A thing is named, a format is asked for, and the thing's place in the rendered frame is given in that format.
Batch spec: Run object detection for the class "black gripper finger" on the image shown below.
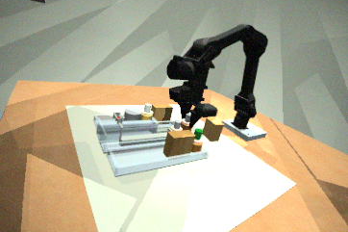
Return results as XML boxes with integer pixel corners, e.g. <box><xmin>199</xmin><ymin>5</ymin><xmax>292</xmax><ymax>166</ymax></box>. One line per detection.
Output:
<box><xmin>189</xmin><ymin>110</ymin><xmax>201</xmax><ymax>128</ymax></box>
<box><xmin>177</xmin><ymin>102</ymin><xmax>192</xmax><ymax>119</ymax></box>

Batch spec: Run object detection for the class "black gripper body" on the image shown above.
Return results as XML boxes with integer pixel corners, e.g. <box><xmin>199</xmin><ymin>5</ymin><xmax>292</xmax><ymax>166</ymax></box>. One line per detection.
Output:
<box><xmin>181</xmin><ymin>80</ymin><xmax>218</xmax><ymax>117</ymax></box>

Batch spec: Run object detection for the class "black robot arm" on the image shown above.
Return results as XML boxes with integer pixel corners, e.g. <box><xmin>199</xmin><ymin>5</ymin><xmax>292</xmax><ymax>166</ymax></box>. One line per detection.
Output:
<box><xmin>166</xmin><ymin>24</ymin><xmax>268</xmax><ymax>130</ymax></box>

